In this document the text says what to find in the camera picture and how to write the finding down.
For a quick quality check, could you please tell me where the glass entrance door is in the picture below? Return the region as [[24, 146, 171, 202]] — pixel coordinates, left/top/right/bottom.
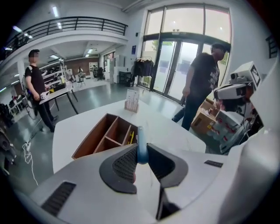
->
[[153, 39, 206, 101]]

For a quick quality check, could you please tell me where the black cable bundle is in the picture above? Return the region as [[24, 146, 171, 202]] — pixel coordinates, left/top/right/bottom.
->
[[240, 102, 263, 140]]

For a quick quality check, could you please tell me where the shrink-wrapped bottle pack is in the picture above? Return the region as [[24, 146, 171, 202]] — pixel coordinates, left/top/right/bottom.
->
[[206, 109, 243, 154]]

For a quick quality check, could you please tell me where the brown cardboard box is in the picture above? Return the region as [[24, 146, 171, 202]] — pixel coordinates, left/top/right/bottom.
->
[[191, 99, 219, 134]]

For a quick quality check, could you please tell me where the person's white shirt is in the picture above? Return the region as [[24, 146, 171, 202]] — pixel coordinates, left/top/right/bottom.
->
[[218, 54, 280, 224]]

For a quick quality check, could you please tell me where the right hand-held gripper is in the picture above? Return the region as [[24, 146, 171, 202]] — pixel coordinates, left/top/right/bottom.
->
[[213, 61, 262, 99]]

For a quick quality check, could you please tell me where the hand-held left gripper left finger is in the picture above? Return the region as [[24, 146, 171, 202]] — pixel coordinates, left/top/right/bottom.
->
[[99, 143, 138, 195]]

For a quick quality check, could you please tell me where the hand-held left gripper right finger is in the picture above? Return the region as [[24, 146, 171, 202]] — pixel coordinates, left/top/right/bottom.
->
[[146, 143, 189, 189]]

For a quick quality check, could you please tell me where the white cable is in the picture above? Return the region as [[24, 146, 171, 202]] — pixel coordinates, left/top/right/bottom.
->
[[23, 144, 39, 186]]

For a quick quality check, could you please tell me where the brown wooden organizer box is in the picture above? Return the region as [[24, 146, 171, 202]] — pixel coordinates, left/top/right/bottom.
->
[[71, 113, 139, 160]]

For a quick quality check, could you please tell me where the white table with black legs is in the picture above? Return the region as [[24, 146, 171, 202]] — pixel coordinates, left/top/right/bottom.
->
[[38, 83, 79, 115]]

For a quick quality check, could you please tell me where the clothes rack with dark clothes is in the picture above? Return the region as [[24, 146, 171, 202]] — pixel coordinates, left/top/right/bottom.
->
[[131, 56, 155, 90]]

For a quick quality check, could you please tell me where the black balcony railing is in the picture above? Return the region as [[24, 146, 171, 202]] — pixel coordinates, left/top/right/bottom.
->
[[4, 16, 129, 53]]

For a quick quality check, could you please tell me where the white storage shelving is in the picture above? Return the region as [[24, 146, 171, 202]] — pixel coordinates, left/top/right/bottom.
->
[[41, 61, 66, 88]]

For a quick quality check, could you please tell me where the black office chair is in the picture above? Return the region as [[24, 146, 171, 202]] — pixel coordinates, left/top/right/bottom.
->
[[96, 67, 105, 81]]

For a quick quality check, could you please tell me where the wooden card holder with card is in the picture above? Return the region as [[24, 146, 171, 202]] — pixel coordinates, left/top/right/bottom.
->
[[124, 89, 140, 114]]

